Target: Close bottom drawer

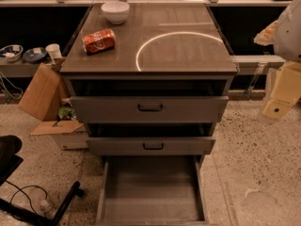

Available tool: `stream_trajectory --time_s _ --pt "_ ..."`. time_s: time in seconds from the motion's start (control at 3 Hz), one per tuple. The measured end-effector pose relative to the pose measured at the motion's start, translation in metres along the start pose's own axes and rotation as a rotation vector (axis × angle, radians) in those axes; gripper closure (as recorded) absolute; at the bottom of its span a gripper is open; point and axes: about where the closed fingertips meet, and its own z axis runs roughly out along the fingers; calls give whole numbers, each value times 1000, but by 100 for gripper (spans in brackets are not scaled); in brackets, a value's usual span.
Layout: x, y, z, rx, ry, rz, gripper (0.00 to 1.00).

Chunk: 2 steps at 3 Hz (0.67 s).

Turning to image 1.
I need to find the grey bottom drawer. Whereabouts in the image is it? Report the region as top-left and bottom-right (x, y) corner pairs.
(95, 156), (209, 226)

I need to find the grey drawer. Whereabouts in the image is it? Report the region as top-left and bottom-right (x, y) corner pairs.
(87, 137), (215, 156)
(71, 96), (229, 123)
(95, 156), (209, 226)

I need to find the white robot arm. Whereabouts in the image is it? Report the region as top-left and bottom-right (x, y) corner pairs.
(254, 0), (301, 121)

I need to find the grey drawer cabinet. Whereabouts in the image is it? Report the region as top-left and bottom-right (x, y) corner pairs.
(59, 2), (239, 162)

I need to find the grey top drawer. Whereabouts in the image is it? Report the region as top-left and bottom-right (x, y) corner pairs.
(71, 96), (229, 123)

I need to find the grey middle drawer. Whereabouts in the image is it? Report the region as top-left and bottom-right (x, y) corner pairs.
(87, 137), (215, 156)

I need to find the orange crushed soda can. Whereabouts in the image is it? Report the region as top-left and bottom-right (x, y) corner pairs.
(82, 29), (116, 54)

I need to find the green snack packet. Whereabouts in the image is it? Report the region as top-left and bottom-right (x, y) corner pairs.
(57, 106), (76, 121)

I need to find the white ceramic bowl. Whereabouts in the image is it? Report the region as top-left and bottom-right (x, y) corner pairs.
(101, 1), (130, 24)

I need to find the open cardboard box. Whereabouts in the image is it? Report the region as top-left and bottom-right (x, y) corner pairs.
(18, 74), (87, 150)

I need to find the white paper cup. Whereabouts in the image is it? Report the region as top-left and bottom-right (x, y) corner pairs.
(46, 43), (62, 59)

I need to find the blue patterned bowl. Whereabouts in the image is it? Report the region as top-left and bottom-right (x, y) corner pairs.
(0, 44), (24, 62)

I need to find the grey wall shelf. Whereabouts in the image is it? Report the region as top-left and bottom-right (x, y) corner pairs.
(0, 57), (66, 79)

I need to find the black cable on floor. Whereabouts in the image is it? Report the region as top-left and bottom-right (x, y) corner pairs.
(5, 180), (50, 215)

